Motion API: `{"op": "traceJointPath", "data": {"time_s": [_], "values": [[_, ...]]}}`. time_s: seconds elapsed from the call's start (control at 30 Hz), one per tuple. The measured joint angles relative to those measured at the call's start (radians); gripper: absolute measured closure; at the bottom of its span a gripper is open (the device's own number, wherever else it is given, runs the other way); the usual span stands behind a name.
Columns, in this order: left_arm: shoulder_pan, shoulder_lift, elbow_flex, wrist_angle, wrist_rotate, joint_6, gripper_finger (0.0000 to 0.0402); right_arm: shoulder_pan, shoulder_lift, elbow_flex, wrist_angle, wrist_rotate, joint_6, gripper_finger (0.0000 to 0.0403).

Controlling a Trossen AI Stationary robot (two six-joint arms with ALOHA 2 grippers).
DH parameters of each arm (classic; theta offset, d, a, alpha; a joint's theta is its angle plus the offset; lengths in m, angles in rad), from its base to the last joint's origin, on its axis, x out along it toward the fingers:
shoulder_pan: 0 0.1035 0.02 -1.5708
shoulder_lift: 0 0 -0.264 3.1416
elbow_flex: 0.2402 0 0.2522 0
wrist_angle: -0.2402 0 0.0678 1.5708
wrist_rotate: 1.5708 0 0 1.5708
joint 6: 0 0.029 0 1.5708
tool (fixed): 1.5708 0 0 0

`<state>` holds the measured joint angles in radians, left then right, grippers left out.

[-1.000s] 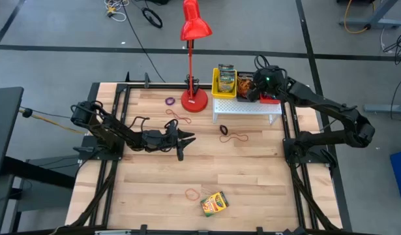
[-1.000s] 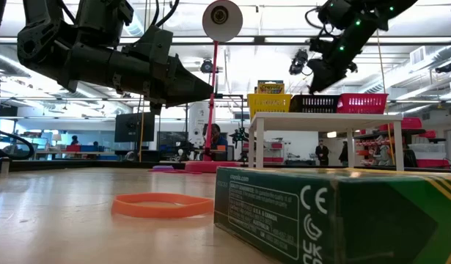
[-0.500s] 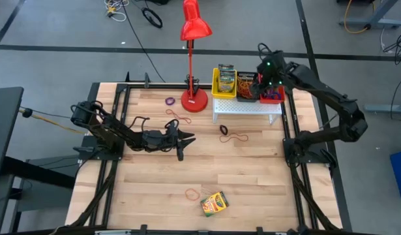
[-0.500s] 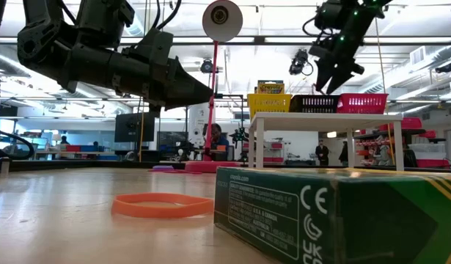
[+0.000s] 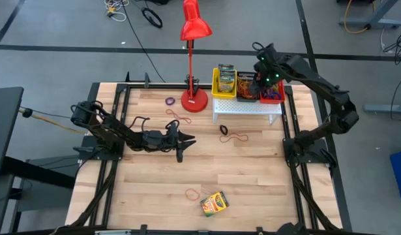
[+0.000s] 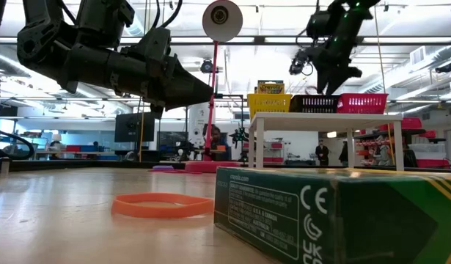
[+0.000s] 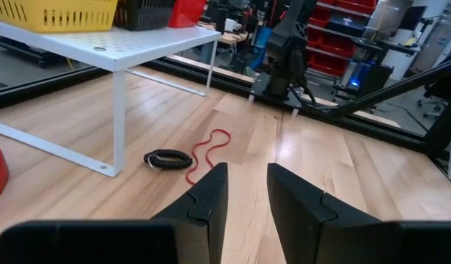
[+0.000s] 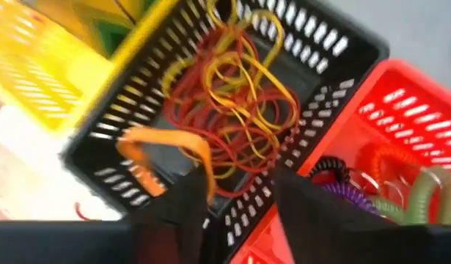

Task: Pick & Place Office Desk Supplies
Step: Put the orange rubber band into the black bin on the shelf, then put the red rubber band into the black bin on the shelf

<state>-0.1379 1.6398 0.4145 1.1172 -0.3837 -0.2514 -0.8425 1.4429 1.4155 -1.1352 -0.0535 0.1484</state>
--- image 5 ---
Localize yellow cord with black knob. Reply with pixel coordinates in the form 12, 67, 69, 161
18, 106, 87, 134

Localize white and yellow cable bundle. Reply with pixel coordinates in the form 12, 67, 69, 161
103, 0, 128, 23

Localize red plastic basket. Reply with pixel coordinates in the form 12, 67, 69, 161
258, 72, 286, 105

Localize yellow plastic basket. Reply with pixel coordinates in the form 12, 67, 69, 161
211, 67, 238, 100

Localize tangled black floor cables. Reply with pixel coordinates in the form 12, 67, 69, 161
381, 27, 401, 66

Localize grey desk leg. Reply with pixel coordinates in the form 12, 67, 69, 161
338, 0, 401, 30

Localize red rubber band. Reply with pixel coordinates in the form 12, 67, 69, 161
165, 108, 192, 125
219, 131, 250, 144

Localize white perforated shelf riser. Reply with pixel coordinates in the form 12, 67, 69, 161
213, 97, 283, 125

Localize coiled black floor cable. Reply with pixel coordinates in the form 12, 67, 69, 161
141, 7, 164, 29

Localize black plastic basket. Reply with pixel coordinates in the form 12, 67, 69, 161
235, 71, 261, 104

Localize blue plastic bin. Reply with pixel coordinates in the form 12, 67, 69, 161
389, 146, 401, 204

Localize thin black floor cable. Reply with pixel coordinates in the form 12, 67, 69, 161
389, 70, 401, 127

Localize grey desk foot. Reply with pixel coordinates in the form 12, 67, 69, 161
363, 103, 401, 114

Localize long black floor cable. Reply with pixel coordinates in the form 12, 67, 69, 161
120, 0, 165, 83

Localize yellow floor cable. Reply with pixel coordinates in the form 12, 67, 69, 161
343, 0, 371, 35

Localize red desk lamp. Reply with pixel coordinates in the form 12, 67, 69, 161
179, 0, 213, 114

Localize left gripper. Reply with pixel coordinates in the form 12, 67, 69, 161
141, 119, 197, 163

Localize black side desk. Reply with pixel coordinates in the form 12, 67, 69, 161
0, 86, 25, 180

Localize black left wrist camera cable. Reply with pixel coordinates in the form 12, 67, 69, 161
128, 115, 151, 132

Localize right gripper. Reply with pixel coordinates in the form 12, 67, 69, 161
248, 57, 284, 97

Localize orange silicone band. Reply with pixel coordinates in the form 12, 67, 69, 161
185, 188, 201, 202

